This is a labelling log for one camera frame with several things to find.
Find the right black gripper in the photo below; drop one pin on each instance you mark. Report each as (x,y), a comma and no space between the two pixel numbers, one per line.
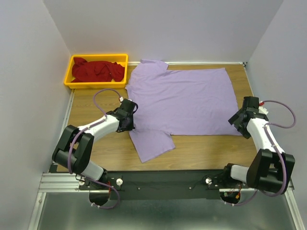
(239,123)

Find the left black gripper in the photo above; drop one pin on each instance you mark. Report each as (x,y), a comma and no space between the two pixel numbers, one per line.
(128,123)

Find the lavender t shirt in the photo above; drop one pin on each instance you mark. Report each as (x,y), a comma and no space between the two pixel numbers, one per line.
(178,103)

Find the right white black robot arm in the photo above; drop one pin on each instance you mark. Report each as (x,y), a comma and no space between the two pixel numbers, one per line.
(271,169)

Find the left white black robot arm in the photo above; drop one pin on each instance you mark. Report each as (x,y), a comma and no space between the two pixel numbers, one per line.
(74,148)

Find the red t shirt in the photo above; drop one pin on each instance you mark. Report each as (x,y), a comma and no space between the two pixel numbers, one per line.
(96,71)

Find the yellow plastic bin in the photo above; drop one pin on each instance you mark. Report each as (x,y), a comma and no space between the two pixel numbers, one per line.
(121,59)

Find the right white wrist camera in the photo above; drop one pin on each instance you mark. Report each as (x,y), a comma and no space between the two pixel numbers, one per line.
(262,109)

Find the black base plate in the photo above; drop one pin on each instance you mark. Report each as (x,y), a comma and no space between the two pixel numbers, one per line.
(158,195)

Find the left side aluminium rail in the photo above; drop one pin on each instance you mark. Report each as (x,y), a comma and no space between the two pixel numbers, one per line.
(54,166)

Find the aluminium frame rail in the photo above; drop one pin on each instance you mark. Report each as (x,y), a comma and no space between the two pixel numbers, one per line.
(60,183)

